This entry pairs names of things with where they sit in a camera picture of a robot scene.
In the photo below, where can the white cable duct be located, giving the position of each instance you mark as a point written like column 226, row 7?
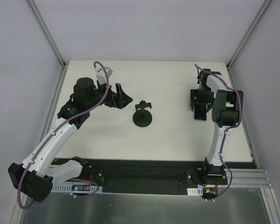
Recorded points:
column 195, row 191
column 75, row 188

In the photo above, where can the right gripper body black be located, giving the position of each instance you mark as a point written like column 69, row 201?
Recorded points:
column 201, row 98

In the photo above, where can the black phone stand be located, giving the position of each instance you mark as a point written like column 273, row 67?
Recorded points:
column 142, row 117

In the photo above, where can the right aluminium frame post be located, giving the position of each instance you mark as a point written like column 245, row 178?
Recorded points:
column 248, row 33

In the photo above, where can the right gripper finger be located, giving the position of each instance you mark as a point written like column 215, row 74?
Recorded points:
column 209, row 107
column 193, row 94

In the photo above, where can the aluminium frame post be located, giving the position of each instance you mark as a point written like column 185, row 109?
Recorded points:
column 248, row 33
column 45, row 31

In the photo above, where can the aluminium rail profile front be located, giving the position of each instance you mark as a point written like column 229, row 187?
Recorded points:
column 249, row 178

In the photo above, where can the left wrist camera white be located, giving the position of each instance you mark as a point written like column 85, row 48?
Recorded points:
column 101, row 76

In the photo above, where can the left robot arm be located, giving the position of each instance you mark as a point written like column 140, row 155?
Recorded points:
column 34, row 176

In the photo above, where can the left aluminium frame post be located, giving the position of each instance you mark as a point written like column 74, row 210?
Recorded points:
column 45, row 31

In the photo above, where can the right white cable duct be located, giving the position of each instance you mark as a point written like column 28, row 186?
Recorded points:
column 195, row 191

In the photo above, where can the left white cable duct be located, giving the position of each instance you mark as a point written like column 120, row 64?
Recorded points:
column 75, row 188

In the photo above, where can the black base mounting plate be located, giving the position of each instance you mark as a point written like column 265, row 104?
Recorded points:
column 172, row 188

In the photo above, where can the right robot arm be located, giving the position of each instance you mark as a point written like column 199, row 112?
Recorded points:
column 225, row 104

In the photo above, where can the black smartphone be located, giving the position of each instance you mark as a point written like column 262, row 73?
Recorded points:
column 200, row 112

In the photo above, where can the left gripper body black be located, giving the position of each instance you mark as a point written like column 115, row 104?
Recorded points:
column 115, row 98

